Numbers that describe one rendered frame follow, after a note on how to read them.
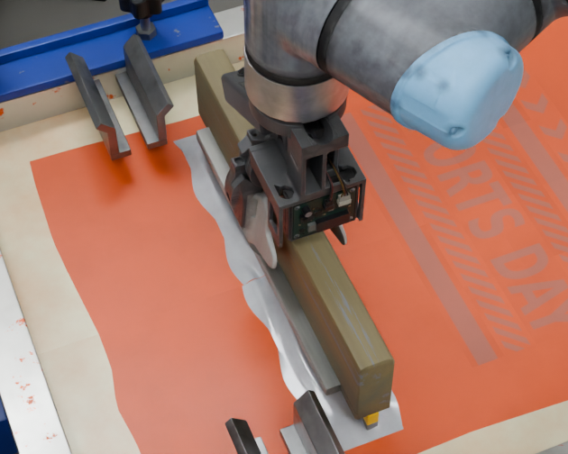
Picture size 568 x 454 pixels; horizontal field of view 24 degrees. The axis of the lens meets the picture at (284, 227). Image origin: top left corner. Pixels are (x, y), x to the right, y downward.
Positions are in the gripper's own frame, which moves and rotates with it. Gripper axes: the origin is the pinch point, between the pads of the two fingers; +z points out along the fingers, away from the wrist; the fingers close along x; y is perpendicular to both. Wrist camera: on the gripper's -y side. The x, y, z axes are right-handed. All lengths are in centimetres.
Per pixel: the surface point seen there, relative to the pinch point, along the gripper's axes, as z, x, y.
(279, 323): 4.2, -3.0, 6.0
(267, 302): 4.3, -3.1, 3.6
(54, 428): 0.7, -23.5, 10.3
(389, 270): 4.7, 8.2, 4.4
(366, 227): 4.8, 8.3, -0.7
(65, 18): 103, 8, -136
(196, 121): 5.2, -1.4, -18.6
